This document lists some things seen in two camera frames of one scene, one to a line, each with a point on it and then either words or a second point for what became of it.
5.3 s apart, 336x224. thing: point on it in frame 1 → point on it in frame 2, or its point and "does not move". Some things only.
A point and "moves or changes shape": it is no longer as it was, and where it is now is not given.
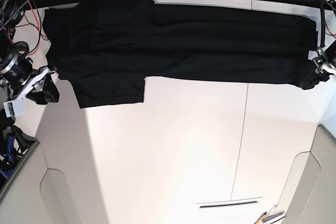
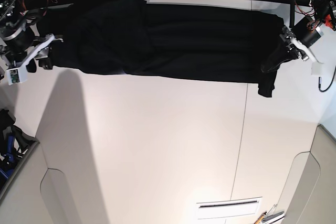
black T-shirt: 108,46 moves or changes shape
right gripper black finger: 313,76 → 280,54
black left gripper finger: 50,94 → 44,59
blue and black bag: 14,144 does not move
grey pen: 272,216 does not move
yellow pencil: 260,218 does not move
